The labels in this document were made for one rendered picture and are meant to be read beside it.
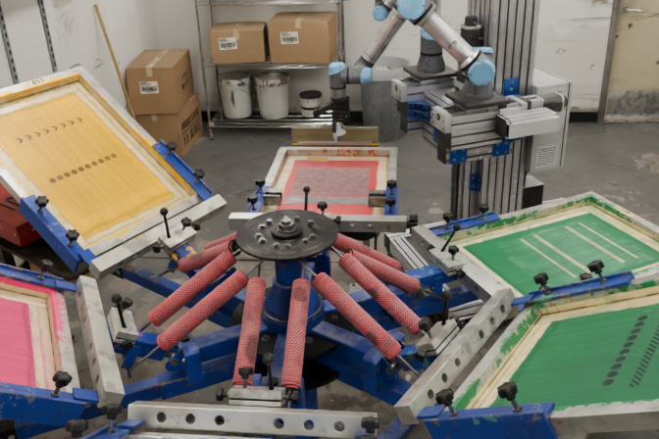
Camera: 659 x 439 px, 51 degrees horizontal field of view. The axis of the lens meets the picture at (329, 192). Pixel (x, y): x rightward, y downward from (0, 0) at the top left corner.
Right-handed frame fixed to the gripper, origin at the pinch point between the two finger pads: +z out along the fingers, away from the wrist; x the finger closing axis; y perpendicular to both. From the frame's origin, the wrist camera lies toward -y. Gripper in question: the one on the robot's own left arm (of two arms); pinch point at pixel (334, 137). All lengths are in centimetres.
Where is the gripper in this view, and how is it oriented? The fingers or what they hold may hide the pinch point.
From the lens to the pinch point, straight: 329.7
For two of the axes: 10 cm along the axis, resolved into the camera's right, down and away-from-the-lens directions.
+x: 1.1, -4.3, 8.9
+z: 0.4, 9.0, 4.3
